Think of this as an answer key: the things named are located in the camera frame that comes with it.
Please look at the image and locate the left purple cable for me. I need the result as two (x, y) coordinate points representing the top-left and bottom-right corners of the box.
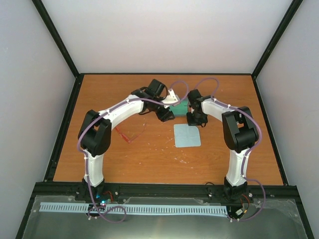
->
(76, 80), (189, 223)

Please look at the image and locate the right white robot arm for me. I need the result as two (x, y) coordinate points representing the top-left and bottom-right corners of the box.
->
(186, 89), (261, 201)

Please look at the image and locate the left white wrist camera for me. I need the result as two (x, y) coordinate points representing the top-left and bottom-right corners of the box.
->
(161, 89), (180, 109)

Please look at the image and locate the blue slotted cable duct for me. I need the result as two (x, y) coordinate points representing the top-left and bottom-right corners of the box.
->
(39, 202), (227, 217)

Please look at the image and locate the black frame post right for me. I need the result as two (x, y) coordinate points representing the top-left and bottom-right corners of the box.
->
(251, 0), (303, 80)

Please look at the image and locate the blue cleaning cloth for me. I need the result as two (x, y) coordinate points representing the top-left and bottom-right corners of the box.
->
(173, 124), (201, 148)

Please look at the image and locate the black frame post left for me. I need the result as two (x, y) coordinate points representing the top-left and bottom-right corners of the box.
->
(32, 0), (80, 79)

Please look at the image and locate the metal front plate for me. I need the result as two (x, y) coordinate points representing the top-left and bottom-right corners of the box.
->
(22, 196), (307, 239)

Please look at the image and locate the black frame post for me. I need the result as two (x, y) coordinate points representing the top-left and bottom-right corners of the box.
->
(32, 0), (80, 79)
(251, 0), (303, 80)

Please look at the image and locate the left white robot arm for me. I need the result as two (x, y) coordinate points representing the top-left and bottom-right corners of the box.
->
(77, 79), (179, 201)

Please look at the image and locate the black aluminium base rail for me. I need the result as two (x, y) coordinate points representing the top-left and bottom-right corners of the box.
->
(32, 181), (300, 203)

